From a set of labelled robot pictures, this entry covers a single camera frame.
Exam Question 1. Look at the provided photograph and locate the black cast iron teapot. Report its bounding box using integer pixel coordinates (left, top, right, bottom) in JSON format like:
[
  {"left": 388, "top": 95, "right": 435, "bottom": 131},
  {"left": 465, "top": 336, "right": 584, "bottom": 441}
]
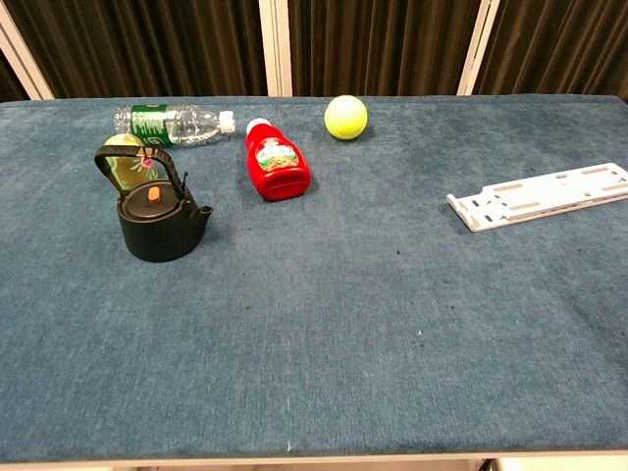
[{"left": 93, "top": 144, "right": 215, "bottom": 264}]

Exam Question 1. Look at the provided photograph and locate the green printed drink can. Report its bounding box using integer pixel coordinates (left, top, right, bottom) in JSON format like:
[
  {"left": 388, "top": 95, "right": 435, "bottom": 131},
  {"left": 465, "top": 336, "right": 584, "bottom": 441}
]
[{"left": 103, "top": 133, "right": 169, "bottom": 189}]

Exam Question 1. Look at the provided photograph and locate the dark brown curtain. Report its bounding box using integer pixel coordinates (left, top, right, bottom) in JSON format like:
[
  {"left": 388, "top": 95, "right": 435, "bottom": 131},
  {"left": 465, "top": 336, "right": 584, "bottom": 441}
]
[{"left": 0, "top": 0, "right": 628, "bottom": 104}]

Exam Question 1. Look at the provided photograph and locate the white vertical frame post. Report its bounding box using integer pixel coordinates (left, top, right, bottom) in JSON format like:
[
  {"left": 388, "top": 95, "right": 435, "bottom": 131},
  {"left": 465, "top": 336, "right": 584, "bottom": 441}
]
[
  {"left": 455, "top": 0, "right": 503, "bottom": 97},
  {"left": 0, "top": 3, "right": 55, "bottom": 101},
  {"left": 257, "top": 0, "right": 294, "bottom": 98}
]

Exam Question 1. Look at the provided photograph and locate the white plastic slotted bracket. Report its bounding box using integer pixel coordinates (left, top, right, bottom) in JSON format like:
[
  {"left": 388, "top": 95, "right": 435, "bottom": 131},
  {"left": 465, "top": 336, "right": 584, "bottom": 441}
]
[{"left": 445, "top": 162, "right": 628, "bottom": 234}]

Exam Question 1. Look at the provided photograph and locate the clear water bottle green label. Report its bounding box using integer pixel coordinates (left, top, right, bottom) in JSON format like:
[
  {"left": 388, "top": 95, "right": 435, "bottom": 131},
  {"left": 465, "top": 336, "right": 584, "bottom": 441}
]
[{"left": 114, "top": 103, "right": 237, "bottom": 148}]

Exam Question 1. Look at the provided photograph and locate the blue carpet table cloth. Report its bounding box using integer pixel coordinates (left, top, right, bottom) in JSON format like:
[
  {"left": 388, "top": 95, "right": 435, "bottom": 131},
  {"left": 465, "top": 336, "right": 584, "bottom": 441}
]
[{"left": 0, "top": 94, "right": 628, "bottom": 463}]

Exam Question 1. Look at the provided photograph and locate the red ketchup bottle white cap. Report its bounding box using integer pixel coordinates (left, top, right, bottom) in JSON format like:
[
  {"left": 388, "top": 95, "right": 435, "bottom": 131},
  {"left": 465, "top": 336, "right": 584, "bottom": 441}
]
[{"left": 244, "top": 117, "right": 313, "bottom": 202}]

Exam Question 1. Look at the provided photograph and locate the yellow tennis ball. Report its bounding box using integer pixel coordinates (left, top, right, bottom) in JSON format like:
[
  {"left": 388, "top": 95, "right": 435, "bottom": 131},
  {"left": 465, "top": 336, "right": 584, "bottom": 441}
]
[{"left": 323, "top": 94, "right": 369, "bottom": 141}]

